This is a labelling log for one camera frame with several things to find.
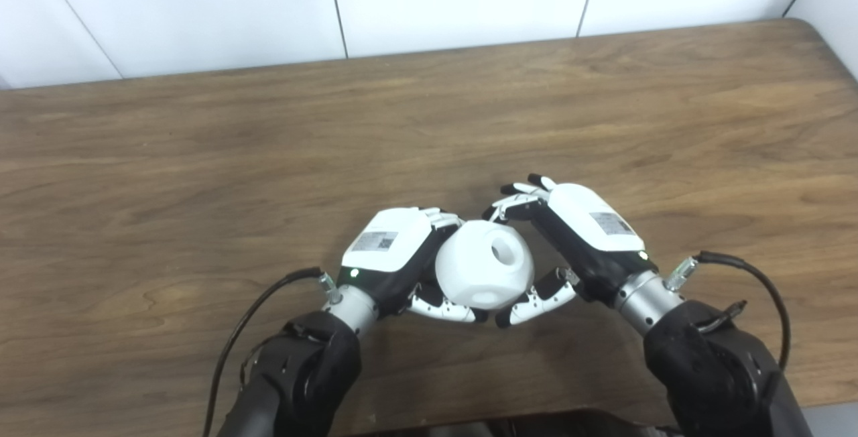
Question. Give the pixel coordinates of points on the black robot torso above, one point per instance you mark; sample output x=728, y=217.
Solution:
x=536, y=425

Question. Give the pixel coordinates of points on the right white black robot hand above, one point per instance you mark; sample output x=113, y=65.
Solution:
x=596, y=222

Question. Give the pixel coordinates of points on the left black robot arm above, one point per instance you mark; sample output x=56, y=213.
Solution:
x=301, y=377

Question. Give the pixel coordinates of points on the round white plastic piece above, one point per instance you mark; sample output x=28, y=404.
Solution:
x=476, y=276

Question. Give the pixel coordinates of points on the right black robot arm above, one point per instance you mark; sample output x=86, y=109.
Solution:
x=717, y=370

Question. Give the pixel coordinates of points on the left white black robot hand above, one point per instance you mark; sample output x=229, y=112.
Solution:
x=389, y=242

